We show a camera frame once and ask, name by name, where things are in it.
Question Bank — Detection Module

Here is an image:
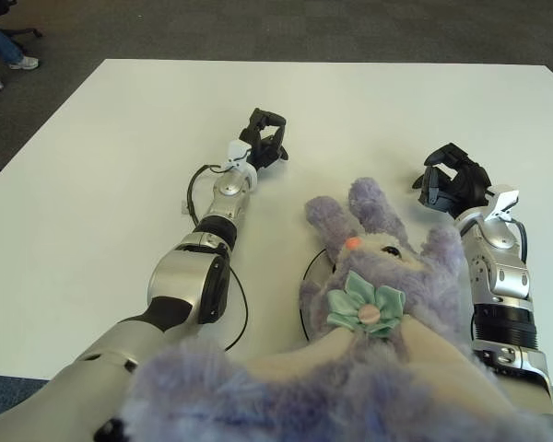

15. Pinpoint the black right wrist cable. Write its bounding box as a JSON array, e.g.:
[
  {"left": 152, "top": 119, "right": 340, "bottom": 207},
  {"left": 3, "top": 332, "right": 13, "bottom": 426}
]
[{"left": 506, "top": 218, "right": 529, "bottom": 263}]

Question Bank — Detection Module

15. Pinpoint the purple plush bunny doll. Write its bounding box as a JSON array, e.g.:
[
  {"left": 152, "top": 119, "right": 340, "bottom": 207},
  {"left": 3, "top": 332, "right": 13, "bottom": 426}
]
[{"left": 119, "top": 178, "right": 553, "bottom": 442}]

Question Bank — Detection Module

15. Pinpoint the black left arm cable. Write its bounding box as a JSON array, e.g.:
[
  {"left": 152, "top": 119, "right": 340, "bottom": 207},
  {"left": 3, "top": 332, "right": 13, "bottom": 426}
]
[{"left": 220, "top": 266, "right": 250, "bottom": 354}]

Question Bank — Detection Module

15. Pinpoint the blue jeans leg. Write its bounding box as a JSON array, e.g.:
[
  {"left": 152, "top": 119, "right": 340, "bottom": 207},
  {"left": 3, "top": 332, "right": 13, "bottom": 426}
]
[{"left": 0, "top": 13, "right": 27, "bottom": 65}]

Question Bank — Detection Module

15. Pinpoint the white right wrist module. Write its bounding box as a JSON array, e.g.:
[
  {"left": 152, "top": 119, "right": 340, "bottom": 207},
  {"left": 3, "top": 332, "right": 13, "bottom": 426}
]
[{"left": 486, "top": 185, "right": 521, "bottom": 220}]

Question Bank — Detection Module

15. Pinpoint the black chair base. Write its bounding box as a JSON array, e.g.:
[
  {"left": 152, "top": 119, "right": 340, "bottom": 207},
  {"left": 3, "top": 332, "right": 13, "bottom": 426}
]
[{"left": 0, "top": 27, "right": 42, "bottom": 41}]

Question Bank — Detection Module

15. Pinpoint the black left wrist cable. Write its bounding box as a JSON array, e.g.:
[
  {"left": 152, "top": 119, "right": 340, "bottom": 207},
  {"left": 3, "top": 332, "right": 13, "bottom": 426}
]
[{"left": 186, "top": 164, "right": 227, "bottom": 227}]

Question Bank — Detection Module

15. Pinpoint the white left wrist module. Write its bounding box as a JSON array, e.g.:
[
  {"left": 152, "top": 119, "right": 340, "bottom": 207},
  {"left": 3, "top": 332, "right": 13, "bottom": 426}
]
[{"left": 223, "top": 140, "right": 254, "bottom": 169}]

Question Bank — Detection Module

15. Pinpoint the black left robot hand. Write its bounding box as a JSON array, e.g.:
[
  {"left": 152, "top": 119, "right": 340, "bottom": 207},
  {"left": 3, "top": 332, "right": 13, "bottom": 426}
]
[{"left": 238, "top": 108, "right": 290, "bottom": 176}]

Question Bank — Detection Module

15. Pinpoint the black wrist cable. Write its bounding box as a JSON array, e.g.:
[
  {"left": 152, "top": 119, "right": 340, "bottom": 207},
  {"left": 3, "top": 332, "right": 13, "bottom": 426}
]
[
  {"left": 506, "top": 218, "right": 529, "bottom": 263},
  {"left": 186, "top": 164, "right": 227, "bottom": 227}
]

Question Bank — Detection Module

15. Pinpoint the white plate black rim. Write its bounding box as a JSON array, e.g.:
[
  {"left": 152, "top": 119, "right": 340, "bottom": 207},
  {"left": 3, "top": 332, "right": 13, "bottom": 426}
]
[{"left": 299, "top": 248, "right": 338, "bottom": 343}]

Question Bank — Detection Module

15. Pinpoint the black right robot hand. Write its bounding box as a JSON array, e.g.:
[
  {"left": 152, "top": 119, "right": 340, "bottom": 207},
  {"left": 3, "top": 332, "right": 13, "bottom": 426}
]
[{"left": 412, "top": 142, "right": 493, "bottom": 220}]

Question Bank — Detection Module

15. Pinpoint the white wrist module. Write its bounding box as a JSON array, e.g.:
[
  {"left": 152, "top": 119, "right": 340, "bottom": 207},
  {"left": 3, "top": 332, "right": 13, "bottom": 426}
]
[
  {"left": 486, "top": 185, "right": 521, "bottom": 220},
  {"left": 223, "top": 140, "right": 254, "bottom": 169}
]

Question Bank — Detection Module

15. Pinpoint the white sneaker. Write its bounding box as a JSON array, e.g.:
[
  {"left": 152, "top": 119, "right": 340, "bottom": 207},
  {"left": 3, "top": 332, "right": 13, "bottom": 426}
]
[{"left": 7, "top": 55, "right": 41, "bottom": 70}]

